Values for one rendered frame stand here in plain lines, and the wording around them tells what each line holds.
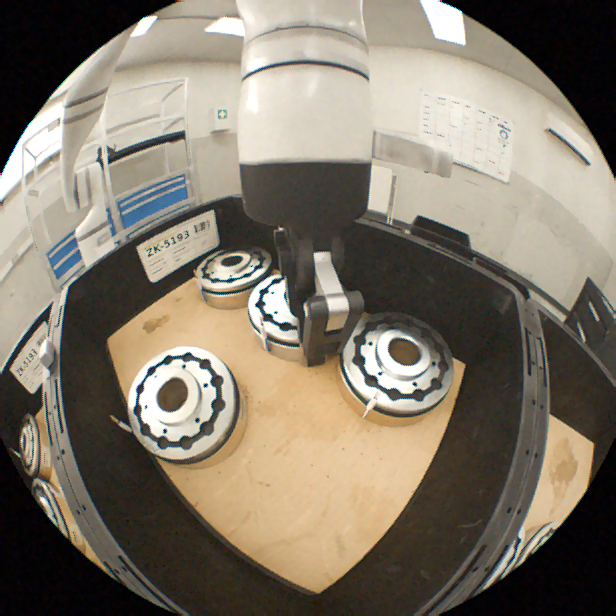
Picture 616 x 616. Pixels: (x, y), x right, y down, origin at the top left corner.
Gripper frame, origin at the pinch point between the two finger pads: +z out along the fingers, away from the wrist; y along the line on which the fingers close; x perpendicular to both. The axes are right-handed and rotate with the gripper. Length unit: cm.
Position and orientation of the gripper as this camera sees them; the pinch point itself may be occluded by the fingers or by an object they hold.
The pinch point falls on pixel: (306, 328)
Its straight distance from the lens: 20.1
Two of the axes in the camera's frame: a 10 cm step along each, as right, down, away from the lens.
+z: 0.0, 7.4, 6.8
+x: 9.8, -1.5, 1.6
